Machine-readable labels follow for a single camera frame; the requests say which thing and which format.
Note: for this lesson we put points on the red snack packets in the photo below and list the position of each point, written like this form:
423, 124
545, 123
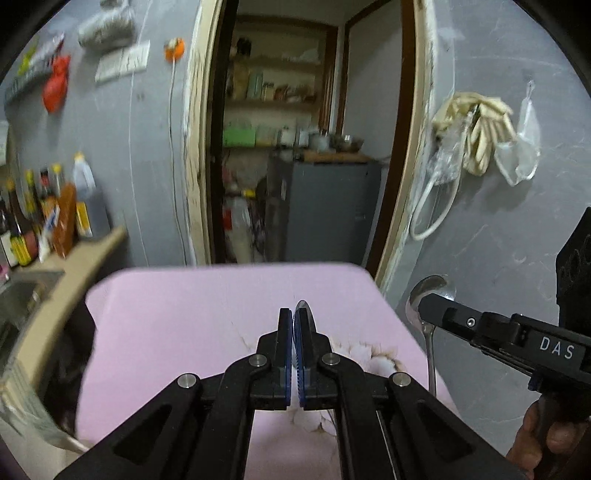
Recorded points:
48, 48

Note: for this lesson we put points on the worn door frame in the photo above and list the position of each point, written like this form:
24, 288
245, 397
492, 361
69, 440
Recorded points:
196, 138

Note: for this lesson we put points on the metal bowl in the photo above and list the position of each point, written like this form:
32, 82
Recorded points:
346, 144

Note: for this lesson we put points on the grey wall shelf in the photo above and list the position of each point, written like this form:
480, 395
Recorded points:
25, 85

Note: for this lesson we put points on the hanging clear plastic bag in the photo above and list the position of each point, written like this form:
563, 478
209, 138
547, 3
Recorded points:
519, 152

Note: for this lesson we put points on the green box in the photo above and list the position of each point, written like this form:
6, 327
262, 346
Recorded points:
239, 137

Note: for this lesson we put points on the white wall socket panel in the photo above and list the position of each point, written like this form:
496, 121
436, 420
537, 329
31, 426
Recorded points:
122, 62

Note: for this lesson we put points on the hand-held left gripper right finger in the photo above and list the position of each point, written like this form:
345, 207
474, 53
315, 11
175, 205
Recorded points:
302, 369

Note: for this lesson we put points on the soy sauce bottle yellow label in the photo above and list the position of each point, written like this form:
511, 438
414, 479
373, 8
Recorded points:
23, 240

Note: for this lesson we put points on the green yellow snack packet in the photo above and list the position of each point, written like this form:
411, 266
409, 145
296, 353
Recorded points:
27, 62

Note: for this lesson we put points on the dark bottle red label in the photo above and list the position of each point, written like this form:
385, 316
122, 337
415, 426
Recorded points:
46, 189

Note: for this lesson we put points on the crumpled clear plastic wrap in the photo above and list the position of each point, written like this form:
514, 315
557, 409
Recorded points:
444, 161

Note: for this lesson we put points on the person's right hand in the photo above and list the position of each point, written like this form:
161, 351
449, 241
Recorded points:
531, 452

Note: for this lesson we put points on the orange wall hook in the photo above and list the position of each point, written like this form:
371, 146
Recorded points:
175, 49

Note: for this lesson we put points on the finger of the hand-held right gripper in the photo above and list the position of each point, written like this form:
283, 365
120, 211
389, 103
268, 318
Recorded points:
461, 323

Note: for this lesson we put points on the dark pump bottle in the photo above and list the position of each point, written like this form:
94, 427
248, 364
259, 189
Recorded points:
5, 235

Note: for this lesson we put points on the white blue packet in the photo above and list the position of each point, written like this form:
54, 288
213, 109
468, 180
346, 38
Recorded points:
48, 235

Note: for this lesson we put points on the wooden cutting board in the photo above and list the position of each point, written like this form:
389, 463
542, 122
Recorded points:
337, 157

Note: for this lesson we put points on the wooden shelf unit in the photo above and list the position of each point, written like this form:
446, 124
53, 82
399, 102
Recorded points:
277, 104

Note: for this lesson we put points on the clear bag of dried goods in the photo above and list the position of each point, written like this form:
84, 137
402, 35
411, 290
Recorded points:
104, 27

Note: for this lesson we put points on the metal spoon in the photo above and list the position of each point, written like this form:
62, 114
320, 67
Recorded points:
308, 310
431, 286

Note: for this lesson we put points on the cream rubber gloves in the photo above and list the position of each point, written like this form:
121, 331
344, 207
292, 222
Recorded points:
480, 129

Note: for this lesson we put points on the yellow cap bottle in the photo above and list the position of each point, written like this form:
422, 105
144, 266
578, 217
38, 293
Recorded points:
57, 177

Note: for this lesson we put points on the metal pot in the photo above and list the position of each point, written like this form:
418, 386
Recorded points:
318, 141

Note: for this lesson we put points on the dark sauce bottle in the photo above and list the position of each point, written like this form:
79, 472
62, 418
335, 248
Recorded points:
32, 194

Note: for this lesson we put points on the grey cabinet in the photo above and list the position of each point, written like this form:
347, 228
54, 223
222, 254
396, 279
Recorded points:
328, 212

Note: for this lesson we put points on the red plastic bag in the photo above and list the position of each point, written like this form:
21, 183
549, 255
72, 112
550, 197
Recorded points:
56, 87

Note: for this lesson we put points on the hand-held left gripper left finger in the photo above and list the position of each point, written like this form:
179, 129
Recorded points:
286, 364

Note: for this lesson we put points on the green jar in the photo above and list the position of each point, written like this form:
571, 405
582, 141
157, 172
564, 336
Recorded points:
255, 85

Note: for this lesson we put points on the beige kitchen counter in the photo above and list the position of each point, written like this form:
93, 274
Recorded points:
69, 286

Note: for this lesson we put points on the pink floral tablecloth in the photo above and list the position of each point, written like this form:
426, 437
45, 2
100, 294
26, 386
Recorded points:
184, 323

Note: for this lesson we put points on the white plastic bottle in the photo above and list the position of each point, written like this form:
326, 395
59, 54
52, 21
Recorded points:
239, 230

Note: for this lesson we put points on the steel sink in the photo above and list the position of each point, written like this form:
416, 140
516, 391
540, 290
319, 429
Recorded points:
23, 295

